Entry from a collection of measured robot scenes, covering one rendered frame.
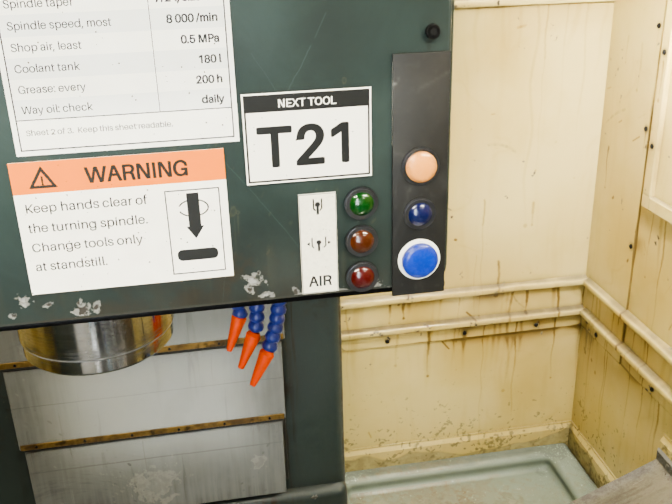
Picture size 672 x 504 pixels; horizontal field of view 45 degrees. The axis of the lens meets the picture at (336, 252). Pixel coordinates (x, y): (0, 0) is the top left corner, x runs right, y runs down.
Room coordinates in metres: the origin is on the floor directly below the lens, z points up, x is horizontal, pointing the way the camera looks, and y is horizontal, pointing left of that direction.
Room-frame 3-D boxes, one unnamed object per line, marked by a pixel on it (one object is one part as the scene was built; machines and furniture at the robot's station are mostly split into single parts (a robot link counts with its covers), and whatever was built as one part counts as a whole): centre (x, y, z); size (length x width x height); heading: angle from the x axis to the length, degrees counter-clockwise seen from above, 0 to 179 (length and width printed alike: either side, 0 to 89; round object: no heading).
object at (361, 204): (0.60, -0.02, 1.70); 0.02 x 0.01 x 0.02; 100
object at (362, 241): (0.60, -0.02, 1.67); 0.02 x 0.01 x 0.02; 100
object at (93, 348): (0.76, 0.26, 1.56); 0.16 x 0.16 x 0.12
